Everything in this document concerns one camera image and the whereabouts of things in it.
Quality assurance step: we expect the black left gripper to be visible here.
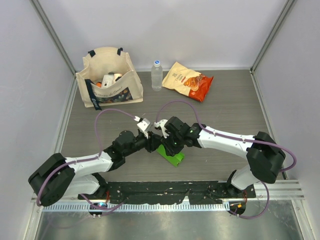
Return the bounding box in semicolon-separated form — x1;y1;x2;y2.
123;131;161;157

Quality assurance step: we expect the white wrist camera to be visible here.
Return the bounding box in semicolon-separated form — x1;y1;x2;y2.
153;119;169;139
134;116;152;139

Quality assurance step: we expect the beige canvas tote bag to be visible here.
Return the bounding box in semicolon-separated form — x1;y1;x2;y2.
76;47;144;110

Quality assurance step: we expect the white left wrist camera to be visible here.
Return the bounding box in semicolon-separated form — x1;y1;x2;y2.
134;116;152;139

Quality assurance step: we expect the orange beige snack bag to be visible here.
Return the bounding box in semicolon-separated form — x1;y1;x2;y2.
162;62;214;102

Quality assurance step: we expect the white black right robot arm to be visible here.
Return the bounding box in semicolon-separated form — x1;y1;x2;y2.
154;116;286;198

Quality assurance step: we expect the white slotted cable duct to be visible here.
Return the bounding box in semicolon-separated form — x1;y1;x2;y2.
42;201;230;213

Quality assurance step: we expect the clear plastic water bottle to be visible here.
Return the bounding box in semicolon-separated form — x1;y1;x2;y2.
151;60;163;91

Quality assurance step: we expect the green paper box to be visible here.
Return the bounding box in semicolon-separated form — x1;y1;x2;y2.
156;144;186;167

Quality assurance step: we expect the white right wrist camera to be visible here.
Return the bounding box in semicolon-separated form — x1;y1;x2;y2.
153;119;169;139

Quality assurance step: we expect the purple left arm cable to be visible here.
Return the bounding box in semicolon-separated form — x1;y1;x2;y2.
36;108;141;230

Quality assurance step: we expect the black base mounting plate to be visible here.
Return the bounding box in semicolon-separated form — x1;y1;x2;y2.
85;181;256;205

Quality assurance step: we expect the white box in bag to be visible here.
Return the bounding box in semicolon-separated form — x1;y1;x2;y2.
101;74;114;88

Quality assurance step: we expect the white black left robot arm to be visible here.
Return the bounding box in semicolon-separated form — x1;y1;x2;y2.
28;130;162;207

